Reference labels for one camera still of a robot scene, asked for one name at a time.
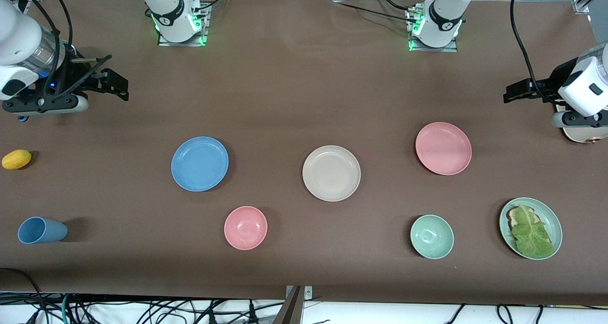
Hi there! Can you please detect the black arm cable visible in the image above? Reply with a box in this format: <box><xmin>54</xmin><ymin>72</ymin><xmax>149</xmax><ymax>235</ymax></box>
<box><xmin>509</xmin><ymin>0</ymin><xmax>556</xmax><ymax>104</ymax></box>
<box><xmin>9</xmin><ymin>0</ymin><xmax>114</xmax><ymax>101</ymax></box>

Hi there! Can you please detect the toast slice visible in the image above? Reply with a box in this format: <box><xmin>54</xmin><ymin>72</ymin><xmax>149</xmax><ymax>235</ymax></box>
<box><xmin>506</xmin><ymin>206</ymin><xmax>540</xmax><ymax>229</ymax></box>

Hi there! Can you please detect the yellow lemon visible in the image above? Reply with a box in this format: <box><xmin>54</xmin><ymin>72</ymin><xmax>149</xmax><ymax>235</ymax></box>
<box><xmin>1</xmin><ymin>149</ymin><xmax>32</xmax><ymax>170</ymax></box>

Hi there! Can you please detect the beige toaster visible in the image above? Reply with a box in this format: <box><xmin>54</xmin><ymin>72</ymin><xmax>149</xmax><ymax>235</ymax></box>
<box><xmin>556</xmin><ymin>103</ymin><xmax>608</xmax><ymax>144</ymax></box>

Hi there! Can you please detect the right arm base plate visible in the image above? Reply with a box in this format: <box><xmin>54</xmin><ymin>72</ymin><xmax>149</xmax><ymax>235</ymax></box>
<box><xmin>158</xmin><ymin>3</ymin><xmax>209</xmax><ymax>47</ymax></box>

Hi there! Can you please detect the black pot blue handle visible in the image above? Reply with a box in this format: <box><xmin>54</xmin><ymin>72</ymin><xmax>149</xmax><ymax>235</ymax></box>
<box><xmin>18</xmin><ymin>43</ymin><xmax>91</xmax><ymax>123</ymax></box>

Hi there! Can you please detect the blue cup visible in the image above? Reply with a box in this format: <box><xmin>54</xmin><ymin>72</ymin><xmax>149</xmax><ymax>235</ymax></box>
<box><xmin>18</xmin><ymin>217</ymin><xmax>68</xmax><ymax>245</ymax></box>

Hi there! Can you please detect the green bowl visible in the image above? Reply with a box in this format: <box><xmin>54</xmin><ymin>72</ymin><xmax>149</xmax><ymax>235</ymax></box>
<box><xmin>410</xmin><ymin>214</ymin><xmax>455</xmax><ymax>259</ymax></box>

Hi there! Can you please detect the green plate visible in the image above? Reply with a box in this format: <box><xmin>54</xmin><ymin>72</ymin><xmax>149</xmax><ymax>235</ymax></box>
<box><xmin>499</xmin><ymin>197</ymin><xmax>563</xmax><ymax>260</ymax></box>

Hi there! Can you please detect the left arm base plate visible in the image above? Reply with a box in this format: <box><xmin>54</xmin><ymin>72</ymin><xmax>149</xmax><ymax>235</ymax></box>
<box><xmin>408</xmin><ymin>8</ymin><xmax>459</xmax><ymax>53</ymax></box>

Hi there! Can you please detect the beige plate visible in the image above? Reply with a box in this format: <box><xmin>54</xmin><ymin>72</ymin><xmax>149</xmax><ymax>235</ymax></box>
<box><xmin>302</xmin><ymin>145</ymin><xmax>361</xmax><ymax>202</ymax></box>

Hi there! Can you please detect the pink bowl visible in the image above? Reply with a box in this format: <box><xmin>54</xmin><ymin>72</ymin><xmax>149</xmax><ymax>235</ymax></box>
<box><xmin>224</xmin><ymin>206</ymin><xmax>268</xmax><ymax>250</ymax></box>

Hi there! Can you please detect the blue plate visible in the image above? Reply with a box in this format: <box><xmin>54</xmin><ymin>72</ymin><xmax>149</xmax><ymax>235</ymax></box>
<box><xmin>171</xmin><ymin>136</ymin><xmax>229</xmax><ymax>192</ymax></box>

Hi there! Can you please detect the green lettuce leaf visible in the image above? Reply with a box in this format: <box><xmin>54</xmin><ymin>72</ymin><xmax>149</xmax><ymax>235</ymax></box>
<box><xmin>510</xmin><ymin>204</ymin><xmax>555</xmax><ymax>259</ymax></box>

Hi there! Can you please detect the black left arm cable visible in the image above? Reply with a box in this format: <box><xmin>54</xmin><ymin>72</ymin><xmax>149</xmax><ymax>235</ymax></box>
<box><xmin>509</xmin><ymin>0</ymin><xmax>556</xmax><ymax>104</ymax></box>

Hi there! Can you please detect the silver table edge bracket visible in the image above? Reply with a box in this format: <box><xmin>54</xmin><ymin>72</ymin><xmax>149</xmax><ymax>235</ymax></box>
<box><xmin>285</xmin><ymin>285</ymin><xmax>313</xmax><ymax>300</ymax></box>

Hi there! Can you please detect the black left base cable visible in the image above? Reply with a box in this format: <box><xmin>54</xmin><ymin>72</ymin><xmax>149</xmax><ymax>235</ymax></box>
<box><xmin>332</xmin><ymin>0</ymin><xmax>418</xmax><ymax>23</ymax></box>

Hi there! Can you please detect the pink plate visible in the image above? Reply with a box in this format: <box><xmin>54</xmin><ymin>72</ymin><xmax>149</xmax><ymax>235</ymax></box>
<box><xmin>415</xmin><ymin>122</ymin><xmax>473</xmax><ymax>176</ymax></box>

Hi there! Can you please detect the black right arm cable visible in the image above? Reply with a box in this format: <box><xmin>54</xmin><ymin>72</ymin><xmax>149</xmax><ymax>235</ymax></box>
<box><xmin>9</xmin><ymin>0</ymin><xmax>114</xmax><ymax>101</ymax></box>

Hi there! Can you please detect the brown table cloth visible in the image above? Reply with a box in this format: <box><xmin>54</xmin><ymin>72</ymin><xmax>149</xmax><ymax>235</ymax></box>
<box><xmin>0</xmin><ymin>0</ymin><xmax>608</xmax><ymax>306</ymax></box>

